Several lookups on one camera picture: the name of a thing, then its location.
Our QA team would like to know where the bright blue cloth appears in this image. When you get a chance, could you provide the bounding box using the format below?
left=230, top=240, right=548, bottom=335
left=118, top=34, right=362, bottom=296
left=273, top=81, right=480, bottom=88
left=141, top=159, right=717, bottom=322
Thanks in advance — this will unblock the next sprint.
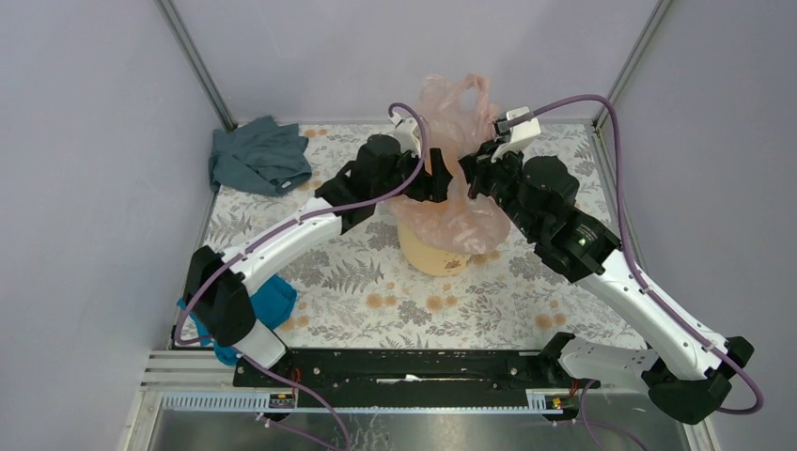
left=173, top=274, right=297, bottom=366

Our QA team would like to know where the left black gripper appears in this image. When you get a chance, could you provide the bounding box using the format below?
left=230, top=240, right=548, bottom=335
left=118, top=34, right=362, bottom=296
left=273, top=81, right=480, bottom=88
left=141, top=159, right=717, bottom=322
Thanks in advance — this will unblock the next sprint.
left=372, top=144, right=461, bottom=202

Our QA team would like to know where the pink plastic trash bag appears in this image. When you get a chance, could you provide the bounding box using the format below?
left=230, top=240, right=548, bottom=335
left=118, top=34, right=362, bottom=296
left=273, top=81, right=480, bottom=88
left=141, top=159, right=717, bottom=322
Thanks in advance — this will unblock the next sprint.
left=387, top=74, right=510, bottom=255

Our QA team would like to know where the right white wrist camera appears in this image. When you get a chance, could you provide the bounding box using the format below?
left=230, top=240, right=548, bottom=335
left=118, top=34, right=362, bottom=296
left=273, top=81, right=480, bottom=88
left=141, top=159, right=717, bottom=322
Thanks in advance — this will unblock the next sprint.
left=491, top=106, right=541, bottom=163

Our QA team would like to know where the yellow plastic trash bin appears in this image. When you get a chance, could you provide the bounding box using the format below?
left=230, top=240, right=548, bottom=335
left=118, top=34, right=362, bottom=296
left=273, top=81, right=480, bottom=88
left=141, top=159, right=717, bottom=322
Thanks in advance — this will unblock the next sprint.
left=397, top=223, right=472, bottom=277

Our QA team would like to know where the floral patterned table mat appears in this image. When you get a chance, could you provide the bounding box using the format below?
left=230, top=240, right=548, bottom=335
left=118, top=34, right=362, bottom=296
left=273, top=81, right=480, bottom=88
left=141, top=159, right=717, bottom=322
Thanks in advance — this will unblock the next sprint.
left=202, top=123, right=646, bottom=350

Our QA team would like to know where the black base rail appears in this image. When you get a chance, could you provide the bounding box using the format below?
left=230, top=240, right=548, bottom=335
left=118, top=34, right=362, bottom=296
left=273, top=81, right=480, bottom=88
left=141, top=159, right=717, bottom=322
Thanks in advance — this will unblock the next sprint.
left=233, top=348, right=587, bottom=410

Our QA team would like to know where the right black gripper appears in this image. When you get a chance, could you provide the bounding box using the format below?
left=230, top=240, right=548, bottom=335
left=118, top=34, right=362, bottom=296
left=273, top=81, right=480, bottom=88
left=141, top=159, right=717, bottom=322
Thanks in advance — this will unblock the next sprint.
left=457, top=136, right=540, bottom=239

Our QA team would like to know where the grey-blue cloth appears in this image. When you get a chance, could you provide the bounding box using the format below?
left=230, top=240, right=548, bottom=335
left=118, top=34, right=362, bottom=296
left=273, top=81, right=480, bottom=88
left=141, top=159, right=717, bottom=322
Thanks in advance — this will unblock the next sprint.
left=208, top=116, right=313, bottom=197

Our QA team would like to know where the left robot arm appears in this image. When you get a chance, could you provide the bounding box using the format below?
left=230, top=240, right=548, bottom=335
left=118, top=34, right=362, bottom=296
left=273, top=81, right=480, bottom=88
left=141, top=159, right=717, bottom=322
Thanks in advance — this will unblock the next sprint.
left=174, top=134, right=452, bottom=386

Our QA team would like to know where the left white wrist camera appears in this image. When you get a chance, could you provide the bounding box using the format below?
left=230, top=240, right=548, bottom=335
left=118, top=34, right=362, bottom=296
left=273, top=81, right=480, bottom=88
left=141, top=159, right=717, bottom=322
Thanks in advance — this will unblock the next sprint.
left=388, top=112, right=422, bottom=157

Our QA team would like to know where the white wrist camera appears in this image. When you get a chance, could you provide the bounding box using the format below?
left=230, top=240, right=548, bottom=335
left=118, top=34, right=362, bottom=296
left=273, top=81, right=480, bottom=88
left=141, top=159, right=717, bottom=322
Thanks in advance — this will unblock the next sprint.
left=491, top=106, right=541, bottom=163
left=388, top=112, right=422, bottom=157

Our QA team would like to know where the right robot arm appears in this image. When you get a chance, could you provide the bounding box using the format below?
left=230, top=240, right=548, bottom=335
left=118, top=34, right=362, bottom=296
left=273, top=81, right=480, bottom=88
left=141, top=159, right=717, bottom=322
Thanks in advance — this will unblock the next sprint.
left=460, top=142, right=754, bottom=425

